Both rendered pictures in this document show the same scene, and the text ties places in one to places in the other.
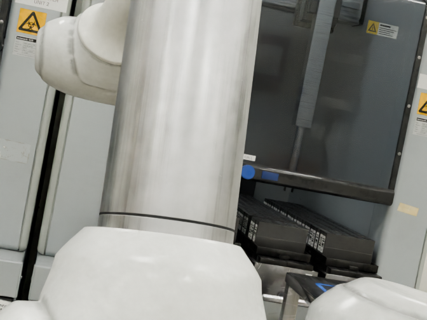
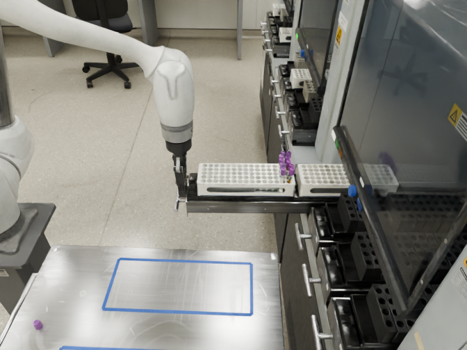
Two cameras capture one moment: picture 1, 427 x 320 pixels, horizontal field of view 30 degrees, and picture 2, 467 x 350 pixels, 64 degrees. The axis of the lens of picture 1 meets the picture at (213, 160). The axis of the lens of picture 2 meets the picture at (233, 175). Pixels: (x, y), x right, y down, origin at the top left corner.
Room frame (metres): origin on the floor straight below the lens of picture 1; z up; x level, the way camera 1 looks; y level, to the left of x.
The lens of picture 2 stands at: (1.47, -0.80, 1.61)
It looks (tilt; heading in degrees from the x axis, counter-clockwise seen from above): 41 degrees down; 100
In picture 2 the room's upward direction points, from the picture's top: 1 degrees clockwise
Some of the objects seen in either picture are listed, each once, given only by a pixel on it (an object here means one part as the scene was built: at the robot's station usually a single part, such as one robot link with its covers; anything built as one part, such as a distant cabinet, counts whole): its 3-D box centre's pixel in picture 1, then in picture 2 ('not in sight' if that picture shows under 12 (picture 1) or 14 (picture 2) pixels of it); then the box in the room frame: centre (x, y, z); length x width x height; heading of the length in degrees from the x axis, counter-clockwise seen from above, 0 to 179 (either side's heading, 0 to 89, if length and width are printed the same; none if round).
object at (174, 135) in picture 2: not in sight; (177, 128); (1.16, 0.04, 1.03); 0.09 x 0.09 x 0.06
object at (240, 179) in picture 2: not in sight; (245, 180); (1.35, 0.07, 0.83); 0.30 x 0.10 x 0.06; 11
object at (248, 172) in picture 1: (247, 172); (351, 191); (1.64, -0.07, 0.98); 0.03 x 0.01 x 0.03; 101
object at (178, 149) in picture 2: not in sight; (178, 148); (1.16, 0.04, 0.96); 0.08 x 0.07 x 0.09; 101
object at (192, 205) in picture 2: not in sight; (286, 193); (1.49, 0.10, 0.78); 0.73 x 0.14 x 0.09; 11
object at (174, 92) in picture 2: not in sight; (174, 90); (1.15, 0.05, 1.14); 0.13 x 0.11 x 0.16; 108
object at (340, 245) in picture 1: (347, 249); (379, 313); (1.72, -0.32, 0.85); 0.12 x 0.02 x 0.06; 100
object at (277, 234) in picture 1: (279, 238); (361, 257); (1.69, -0.17, 0.85); 0.12 x 0.02 x 0.06; 100
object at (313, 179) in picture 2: not in sight; (345, 181); (1.66, 0.13, 0.83); 0.30 x 0.10 x 0.06; 11
